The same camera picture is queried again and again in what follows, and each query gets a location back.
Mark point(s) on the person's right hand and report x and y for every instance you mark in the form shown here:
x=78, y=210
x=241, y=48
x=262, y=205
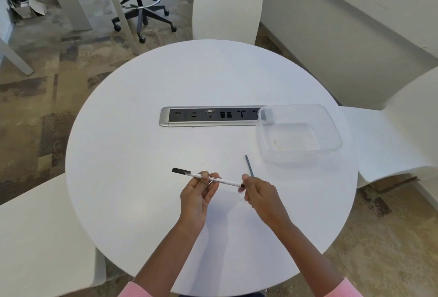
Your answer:
x=267, y=201

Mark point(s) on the person's left hand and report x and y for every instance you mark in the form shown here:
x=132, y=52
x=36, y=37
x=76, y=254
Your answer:
x=192, y=201

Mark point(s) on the person's left thumb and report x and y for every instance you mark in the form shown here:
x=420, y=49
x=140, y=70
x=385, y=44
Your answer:
x=204, y=179

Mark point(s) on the person's right thumb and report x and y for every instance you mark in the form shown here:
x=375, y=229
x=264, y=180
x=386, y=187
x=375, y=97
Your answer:
x=247, y=181

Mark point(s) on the white pen with black cap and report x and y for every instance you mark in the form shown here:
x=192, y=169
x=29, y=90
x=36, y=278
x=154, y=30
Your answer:
x=190, y=174

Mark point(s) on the thin grey pen refill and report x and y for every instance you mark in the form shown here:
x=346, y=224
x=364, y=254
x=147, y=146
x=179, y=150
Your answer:
x=248, y=165

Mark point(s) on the person's left forearm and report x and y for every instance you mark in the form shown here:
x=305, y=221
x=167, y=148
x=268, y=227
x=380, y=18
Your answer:
x=171, y=255

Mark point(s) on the person's right forearm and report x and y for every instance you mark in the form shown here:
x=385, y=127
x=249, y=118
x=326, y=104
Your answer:
x=308, y=255

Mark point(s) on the silver table socket panel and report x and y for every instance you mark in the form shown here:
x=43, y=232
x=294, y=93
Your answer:
x=205, y=115

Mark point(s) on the clear plastic container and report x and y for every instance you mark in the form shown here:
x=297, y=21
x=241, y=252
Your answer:
x=296, y=137

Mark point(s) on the pink sweater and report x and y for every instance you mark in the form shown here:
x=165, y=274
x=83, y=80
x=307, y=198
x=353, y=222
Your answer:
x=135, y=290

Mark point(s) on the white chair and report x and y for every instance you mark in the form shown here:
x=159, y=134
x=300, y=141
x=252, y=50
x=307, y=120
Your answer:
x=226, y=9
x=393, y=136
x=41, y=238

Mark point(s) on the black office stool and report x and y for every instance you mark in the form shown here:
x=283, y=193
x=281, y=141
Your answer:
x=141, y=9

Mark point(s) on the white slanted desk leg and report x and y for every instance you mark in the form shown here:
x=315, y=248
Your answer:
x=15, y=56
x=118, y=9

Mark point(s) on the cardboard pieces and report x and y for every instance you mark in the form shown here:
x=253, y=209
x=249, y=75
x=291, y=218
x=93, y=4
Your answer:
x=29, y=7

